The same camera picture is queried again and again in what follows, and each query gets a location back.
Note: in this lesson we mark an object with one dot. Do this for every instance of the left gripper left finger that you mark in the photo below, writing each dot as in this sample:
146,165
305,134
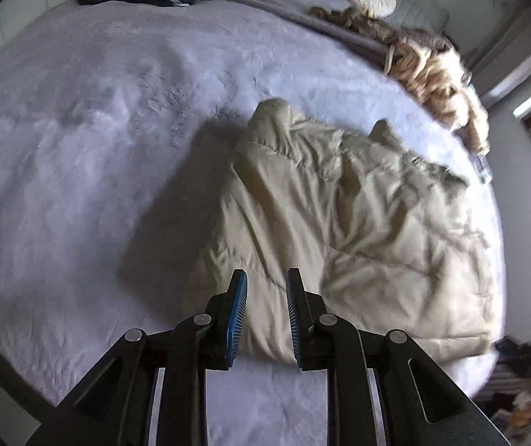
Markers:
151,388

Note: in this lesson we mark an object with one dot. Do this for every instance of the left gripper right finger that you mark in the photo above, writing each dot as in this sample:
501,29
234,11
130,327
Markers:
382,389

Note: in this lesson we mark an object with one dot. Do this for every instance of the beige quilted puffer jacket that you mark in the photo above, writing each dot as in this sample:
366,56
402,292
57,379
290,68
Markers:
385,237

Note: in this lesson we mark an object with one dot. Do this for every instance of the cream striped crumpled garment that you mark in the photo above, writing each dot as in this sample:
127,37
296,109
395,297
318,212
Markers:
429,68

